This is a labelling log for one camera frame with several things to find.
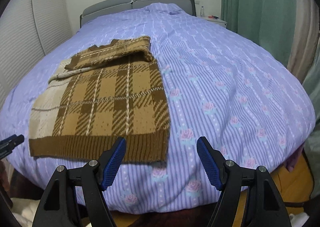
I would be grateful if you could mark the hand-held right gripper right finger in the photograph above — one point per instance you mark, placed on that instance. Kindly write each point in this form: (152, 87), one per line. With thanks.
(209, 162)

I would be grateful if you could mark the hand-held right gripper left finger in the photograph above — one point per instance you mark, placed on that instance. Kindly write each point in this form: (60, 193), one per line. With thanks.
(114, 160)

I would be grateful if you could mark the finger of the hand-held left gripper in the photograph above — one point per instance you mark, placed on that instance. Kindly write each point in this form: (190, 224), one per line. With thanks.
(11, 142)

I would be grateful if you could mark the brown plaid knit sweater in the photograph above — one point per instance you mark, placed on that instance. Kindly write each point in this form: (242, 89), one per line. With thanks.
(107, 107)

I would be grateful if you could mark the white fluffy cloth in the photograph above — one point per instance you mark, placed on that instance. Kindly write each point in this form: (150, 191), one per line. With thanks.
(23, 213)

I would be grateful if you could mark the purple floral striped blanket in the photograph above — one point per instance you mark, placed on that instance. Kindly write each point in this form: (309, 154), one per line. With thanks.
(225, 79)

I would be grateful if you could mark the white louvered wardrobe door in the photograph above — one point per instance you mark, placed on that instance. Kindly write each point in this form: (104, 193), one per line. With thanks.
(17, 49)
(51, 12)

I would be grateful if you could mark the pale green curtain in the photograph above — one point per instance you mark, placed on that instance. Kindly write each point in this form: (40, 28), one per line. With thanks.
(312, 87)

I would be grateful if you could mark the white nightstand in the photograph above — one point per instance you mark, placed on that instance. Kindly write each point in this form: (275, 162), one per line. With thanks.
(217, 20)

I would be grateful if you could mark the small red things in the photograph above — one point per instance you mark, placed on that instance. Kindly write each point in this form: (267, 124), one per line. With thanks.
(213, 16)

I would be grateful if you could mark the clear plastic bottle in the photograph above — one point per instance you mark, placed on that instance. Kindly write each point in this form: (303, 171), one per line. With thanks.
(202, 11)

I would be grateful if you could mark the beige curtain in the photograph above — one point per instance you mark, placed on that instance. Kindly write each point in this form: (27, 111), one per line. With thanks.
(303, 37)

